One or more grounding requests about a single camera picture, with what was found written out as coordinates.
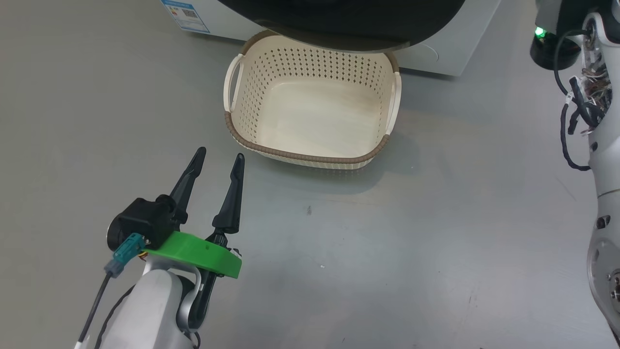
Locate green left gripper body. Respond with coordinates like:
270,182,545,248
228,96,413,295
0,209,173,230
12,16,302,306
145,231,242,331

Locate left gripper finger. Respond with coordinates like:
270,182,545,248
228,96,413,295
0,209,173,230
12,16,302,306
212,153,246,235
170,147,207,226

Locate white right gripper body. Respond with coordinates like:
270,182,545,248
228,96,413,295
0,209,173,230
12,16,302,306
535,0,563,26

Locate dark round washing machine door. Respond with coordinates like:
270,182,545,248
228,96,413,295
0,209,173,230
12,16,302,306
217,0,468,53

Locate white washing machine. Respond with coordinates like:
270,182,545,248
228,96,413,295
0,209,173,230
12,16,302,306
160,0,502,77

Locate cream perforated laundry basket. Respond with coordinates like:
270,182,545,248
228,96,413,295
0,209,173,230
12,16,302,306
223,30,402,170

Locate blue energy label sticker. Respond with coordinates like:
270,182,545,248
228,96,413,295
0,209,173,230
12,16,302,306
161,0,210,33

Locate left camera cable teal plug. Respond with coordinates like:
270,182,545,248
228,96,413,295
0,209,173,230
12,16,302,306
75,233,146,349

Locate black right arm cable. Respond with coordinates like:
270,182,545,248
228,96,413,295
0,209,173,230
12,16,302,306
554,29,594,171

